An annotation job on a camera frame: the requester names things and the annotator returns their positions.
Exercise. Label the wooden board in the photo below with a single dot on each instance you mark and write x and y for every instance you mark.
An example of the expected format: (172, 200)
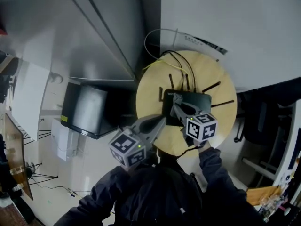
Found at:
(17, 154)

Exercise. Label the white printed paper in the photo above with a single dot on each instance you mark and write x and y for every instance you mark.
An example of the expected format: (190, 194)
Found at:
(200, 42)

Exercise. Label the black tripod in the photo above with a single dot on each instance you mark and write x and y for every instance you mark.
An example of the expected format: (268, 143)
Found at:
(40, 173)

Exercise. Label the person's right forearm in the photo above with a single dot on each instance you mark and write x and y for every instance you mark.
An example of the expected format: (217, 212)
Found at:
(216, 171)

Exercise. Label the white shelf unit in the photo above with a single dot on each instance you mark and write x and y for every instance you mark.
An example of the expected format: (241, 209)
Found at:
(289, 154)

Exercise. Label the person's left forearm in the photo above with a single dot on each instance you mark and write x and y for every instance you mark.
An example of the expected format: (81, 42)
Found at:
(103, 196)

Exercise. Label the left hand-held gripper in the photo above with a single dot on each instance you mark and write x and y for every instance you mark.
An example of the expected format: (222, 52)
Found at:
(131, 147)

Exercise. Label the black router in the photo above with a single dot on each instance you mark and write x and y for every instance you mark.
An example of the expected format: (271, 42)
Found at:
(200, 102)

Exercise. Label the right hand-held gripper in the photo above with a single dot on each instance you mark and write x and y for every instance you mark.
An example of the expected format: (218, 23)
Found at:
(201, 128)

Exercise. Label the white box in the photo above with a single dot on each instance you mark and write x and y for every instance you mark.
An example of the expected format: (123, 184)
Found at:
(62, 140)

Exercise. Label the white board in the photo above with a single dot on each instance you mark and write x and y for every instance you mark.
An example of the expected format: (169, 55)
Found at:
(29, 98)

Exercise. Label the brown cardboard box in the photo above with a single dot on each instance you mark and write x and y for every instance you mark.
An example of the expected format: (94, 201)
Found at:
(263, 194)

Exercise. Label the person's dark jacket torso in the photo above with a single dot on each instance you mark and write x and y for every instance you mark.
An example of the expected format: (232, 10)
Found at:
(160, 192)

